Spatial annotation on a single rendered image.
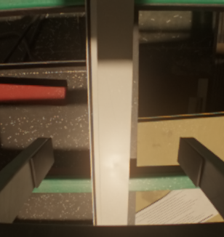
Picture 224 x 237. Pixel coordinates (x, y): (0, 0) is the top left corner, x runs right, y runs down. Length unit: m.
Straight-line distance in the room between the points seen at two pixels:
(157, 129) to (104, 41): 0.40
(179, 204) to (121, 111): 0.57
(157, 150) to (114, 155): 0.36
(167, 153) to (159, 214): 0.26
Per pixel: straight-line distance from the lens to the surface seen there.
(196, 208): 0.78
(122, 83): 0.21
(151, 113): 0.90
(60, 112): 0.60
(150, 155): 0.59
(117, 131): 0.22
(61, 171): 0.38
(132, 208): 0.45
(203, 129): 0.62
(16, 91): 0.60
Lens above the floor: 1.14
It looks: 75 degrees down
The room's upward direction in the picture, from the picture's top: 179 degrees clockwise
